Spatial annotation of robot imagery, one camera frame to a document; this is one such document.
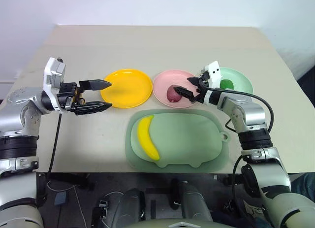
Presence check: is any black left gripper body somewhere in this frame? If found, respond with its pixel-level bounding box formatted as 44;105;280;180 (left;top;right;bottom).
57;82;86;113

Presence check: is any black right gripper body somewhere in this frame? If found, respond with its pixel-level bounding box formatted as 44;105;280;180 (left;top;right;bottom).
194;74;210;104

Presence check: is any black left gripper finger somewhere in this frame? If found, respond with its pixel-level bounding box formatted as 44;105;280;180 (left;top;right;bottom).
78;79;112;92
73;101;113;116

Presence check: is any dark red round item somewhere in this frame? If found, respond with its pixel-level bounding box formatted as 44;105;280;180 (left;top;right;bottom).
167;85;183;102

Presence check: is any pink plate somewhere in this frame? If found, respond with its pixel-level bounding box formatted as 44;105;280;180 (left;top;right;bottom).
153;70;204;109

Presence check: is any green round item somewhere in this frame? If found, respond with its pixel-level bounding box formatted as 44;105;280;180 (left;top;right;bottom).
220;79;235;90

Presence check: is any yellow plate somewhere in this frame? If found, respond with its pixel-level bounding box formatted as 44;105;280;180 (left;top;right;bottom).
100;68;153;109

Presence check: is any light green plate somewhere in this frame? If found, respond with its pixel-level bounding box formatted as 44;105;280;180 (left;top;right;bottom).
217;66;253;95

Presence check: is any green animal-shaped tray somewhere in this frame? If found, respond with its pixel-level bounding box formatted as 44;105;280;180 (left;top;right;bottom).
125;109;231;171

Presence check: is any yellow toy banana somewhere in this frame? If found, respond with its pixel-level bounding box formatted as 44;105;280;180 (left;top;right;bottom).
136;115;160;161

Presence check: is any small blue-grey floor box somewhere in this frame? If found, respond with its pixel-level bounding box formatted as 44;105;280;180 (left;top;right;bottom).
54;192;67;206

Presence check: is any grey left robot leg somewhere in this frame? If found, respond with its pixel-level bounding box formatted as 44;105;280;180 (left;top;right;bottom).
112;188;146;225

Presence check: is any grey robot leg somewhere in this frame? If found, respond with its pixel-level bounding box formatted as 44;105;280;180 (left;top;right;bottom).
112;188;146;225
172;180;214;223

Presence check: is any grey right robot leg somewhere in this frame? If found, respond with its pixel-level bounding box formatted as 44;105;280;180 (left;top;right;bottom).
172;180;214;223

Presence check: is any grey robot torso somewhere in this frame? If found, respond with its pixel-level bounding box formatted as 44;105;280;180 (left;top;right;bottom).
124;217;233;228

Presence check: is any person's blue jeans leg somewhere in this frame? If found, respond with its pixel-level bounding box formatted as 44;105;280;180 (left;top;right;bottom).
290;173;315;201

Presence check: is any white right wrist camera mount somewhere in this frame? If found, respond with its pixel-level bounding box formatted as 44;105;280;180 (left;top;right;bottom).
200;61;222;89

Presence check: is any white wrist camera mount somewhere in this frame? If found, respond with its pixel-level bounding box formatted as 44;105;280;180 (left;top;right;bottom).
42;57;67;111
200;61;222;89

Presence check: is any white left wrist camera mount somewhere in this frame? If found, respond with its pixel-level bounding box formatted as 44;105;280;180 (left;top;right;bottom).
42;57;67;111

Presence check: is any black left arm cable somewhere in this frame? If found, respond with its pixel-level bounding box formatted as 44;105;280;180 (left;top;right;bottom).
46;112;62;179

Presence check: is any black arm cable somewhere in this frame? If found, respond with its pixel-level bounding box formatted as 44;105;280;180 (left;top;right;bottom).
46;112;62;179
198;79;275;204

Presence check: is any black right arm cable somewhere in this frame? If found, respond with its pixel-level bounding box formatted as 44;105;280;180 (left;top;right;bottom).
198;79;275;204

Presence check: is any white floor cable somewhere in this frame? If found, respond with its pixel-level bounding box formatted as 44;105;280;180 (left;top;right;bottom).
46;180;86;228

